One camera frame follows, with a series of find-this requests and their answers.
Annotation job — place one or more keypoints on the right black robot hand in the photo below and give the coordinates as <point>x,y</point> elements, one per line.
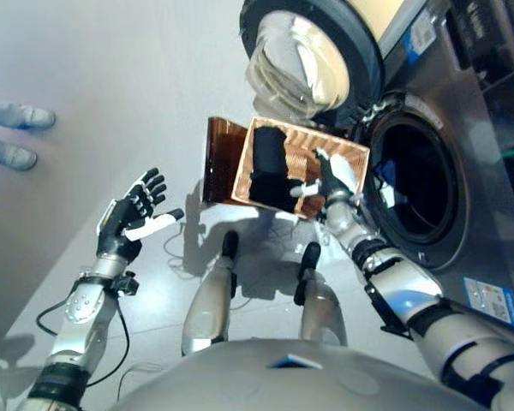
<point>334,175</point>

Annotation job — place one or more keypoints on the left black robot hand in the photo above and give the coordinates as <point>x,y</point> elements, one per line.
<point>128,218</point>

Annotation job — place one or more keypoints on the black garment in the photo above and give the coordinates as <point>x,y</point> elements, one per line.
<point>270,171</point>

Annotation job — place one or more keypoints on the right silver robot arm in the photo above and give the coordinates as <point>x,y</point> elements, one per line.
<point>411,299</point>

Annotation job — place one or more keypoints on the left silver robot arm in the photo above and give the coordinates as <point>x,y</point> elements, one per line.
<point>81,317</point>

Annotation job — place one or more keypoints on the grey front-load washing machine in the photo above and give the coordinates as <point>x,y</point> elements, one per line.
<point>445,150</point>

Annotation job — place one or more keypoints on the round washing machine door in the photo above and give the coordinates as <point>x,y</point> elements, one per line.
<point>312,55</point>

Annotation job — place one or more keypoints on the woven wicker laundry basket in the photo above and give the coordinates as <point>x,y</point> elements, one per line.
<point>308,162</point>

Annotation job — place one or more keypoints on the brown acrylic stool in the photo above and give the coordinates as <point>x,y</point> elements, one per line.
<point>222,162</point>

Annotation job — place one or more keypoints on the left silver robot leg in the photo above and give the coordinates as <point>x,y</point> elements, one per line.
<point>210,299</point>

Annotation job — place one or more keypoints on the silver robot leg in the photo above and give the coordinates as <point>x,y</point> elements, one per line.
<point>210,299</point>
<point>317,304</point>

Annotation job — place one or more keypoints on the right silver robot leg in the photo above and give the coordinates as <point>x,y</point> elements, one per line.
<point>317,304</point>

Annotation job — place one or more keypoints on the white sneaker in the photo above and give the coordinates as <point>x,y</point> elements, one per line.
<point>13,156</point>
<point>25,116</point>

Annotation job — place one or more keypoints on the blue energy label sticker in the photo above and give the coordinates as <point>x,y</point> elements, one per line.
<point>420,36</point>

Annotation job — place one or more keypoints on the blue white instruction sticker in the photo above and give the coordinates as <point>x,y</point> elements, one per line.
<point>492,301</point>

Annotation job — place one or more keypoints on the silver robot torso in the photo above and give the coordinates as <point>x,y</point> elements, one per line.
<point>282,377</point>

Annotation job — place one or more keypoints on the white appliance platform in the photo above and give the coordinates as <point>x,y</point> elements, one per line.
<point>488,334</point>

